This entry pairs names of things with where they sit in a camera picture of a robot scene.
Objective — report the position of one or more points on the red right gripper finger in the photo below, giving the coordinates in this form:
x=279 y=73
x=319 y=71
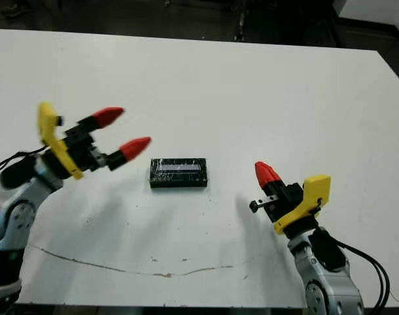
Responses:
x=273 y=175
x=263 y=177

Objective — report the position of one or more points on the right gripper body with yellow part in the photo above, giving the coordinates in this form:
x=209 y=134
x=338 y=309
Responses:
x=309 y=200

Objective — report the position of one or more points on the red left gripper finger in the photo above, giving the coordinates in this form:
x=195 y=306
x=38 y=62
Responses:
x=106 y=116
x=134 y=149

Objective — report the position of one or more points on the left gripper body with yellow part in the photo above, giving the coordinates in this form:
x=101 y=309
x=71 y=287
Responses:
x=75 y=151

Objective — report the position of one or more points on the black foil-wrapped box lid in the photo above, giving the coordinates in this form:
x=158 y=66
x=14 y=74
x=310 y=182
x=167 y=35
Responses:
x=178 y=178

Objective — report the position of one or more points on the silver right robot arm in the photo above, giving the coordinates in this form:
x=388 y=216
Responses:
x=330 y=288

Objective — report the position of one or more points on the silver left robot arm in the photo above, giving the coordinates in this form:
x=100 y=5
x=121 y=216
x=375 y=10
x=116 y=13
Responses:
x=9 y=213

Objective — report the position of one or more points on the dark shoe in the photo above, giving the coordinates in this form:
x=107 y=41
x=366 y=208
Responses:
x=17 y=6

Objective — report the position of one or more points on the white cabinet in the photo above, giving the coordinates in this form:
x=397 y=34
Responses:
x=373 y=11

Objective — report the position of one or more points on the black metal floor post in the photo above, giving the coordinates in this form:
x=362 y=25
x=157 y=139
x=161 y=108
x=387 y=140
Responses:
x=241 y=19

